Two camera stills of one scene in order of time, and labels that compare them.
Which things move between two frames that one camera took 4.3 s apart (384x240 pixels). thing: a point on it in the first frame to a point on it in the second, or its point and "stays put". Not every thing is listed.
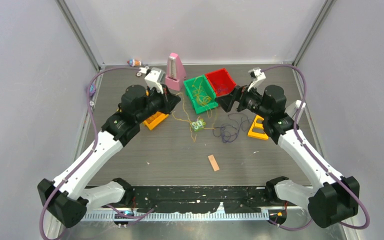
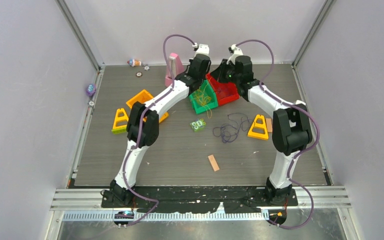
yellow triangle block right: x=256 y=131 stays put
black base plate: x=188 y=199 stays put
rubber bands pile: x=202 y=96 stays put
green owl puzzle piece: x=198 y=126 stays put
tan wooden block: x=213 y=162 stays put
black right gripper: x=240 y=94 to x=219 y=73
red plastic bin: x=222 y=81 stays put
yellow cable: x=190 y=121 to x=202 y=99
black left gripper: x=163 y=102 to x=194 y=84
